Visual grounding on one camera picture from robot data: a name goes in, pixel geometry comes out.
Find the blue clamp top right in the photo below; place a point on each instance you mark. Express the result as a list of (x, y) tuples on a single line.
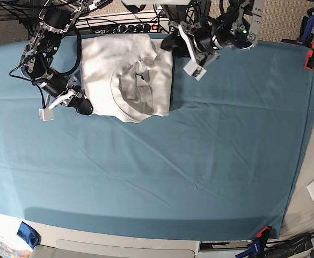
[(306, 36)]

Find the teal table cloth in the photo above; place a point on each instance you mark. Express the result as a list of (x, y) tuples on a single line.
[(221, 166)]

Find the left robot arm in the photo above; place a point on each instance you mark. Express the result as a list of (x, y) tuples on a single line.
[(238, 26)]

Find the blue clamp bottom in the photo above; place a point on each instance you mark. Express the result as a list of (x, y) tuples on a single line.
[(256, 249)]

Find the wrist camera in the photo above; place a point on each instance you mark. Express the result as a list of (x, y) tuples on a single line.
[(195, 70), (46, 114)]

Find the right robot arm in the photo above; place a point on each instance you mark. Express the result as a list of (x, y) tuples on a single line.
[(56, 20)]

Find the black power strip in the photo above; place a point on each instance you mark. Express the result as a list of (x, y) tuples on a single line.
[(131, 28)]

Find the white T-shirt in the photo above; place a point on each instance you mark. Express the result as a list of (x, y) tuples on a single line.
[(127, 76)]

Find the blue clamp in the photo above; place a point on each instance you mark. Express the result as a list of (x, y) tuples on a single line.
[(256, 249), (306, 36)]

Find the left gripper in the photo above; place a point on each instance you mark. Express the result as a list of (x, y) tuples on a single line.
[(197, 38)]

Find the orange black clamp bottom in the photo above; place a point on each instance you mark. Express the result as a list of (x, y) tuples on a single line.
[(264, 233)]

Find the orange black clamp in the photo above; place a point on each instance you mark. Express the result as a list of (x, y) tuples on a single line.
[(264, 233), (309, 62)]

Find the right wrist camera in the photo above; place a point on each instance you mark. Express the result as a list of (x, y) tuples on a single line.
[(46, 114)]

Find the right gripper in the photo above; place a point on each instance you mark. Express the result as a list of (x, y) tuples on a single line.
[(57, 86)]

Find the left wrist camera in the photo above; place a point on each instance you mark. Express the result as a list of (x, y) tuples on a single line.
[(195, 70)]

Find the white drawer cabinet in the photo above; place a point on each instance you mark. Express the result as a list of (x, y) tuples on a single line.
[(63, 242)]

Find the orange black clamp right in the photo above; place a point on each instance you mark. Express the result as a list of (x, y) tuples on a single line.
[(309, 62)]

